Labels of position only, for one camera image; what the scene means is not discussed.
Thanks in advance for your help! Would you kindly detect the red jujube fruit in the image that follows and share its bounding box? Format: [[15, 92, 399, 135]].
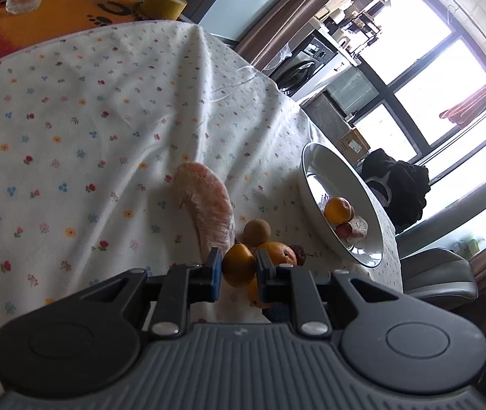
[[334, 222, 353, 239]]

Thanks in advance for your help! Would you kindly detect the orange tangerine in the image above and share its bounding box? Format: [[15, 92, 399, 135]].
[[324, 197, 354, 226], [256, 242, 298, 265]]

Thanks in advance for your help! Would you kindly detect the washing machine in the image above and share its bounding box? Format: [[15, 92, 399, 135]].
[[271, 33, 338, 96]]

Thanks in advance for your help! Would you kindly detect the white floral tablecloth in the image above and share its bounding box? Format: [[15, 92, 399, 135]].
[[0, 19, 404, 410]]

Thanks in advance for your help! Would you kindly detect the small kumquat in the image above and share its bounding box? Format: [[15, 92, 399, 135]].
[[247, 278, 271, 309], [222, 243, 256, 288]]

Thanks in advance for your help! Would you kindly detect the small peeled pomelo segment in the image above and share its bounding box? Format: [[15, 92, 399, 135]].
[[347, 216, 368, 244]]

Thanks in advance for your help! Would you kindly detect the brown longan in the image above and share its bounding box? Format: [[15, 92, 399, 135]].
[[243, 218, 272, 247]]

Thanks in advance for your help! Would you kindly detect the cardboard box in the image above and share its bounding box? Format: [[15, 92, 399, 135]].
[[334, 128, 371, 165]]

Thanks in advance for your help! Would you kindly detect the brown curtain left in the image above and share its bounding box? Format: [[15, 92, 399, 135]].
[[235, 0, 329, 70]]

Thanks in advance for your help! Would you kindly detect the grey leather chair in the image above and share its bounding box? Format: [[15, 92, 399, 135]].
[[400, 248, 478, 310]]

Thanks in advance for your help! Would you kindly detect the yellow tape roll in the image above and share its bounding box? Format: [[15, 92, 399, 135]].
[[140, 0, 187, 21]]

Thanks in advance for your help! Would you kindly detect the white oval bowl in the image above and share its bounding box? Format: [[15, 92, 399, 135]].
[[298, 142, 384, 269]]

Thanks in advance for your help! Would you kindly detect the black clothing pile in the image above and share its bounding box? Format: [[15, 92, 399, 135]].
[[360, 148, 430, 233]]

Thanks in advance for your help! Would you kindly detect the pink hanging towel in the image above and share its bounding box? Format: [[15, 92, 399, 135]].
[[439, 84, 486, 129]]

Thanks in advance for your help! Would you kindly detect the orange cat table mat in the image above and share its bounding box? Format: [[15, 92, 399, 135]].
[[0, 0, 141, 58]]

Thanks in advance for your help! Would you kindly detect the kitchen counter rack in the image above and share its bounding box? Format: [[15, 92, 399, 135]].
[[333, 0, 390, 55]]

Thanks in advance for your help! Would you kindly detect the large peeled pomelo segment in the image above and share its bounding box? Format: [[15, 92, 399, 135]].
[[172, 162, 235, 262]]

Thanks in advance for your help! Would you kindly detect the dark passion fruit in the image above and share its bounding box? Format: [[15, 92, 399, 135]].
[[290, 244, 315, 267]]

